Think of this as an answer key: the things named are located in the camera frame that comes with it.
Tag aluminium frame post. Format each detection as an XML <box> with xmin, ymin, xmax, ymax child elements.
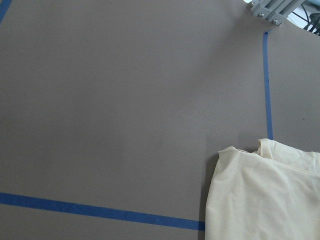
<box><xmin>248</xmin><ymin>0</ymin><xmax>304</xmax><ymax>26</ymax></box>

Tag beige long-sleeve printed shirt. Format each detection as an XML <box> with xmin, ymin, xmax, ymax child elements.
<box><xmin>205</xmin><ymin>138</ymin><xmax>320</xmax><ymax>240</ymax></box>

